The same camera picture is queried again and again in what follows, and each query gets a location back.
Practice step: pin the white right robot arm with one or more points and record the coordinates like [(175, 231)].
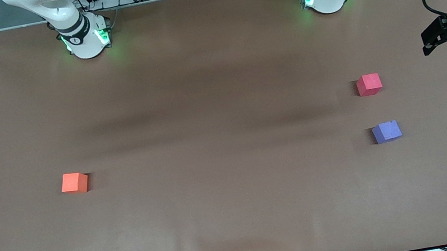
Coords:
[(82, 40)]

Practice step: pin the red foam block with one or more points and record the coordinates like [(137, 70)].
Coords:
[(369, 85)]

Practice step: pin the brown table mat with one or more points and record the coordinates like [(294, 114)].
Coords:
[(215, 76)]

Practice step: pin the orange foam block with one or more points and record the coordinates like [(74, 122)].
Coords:
[(73, 183)]

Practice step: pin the purple foam block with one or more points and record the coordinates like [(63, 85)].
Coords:
[(386, 132)]

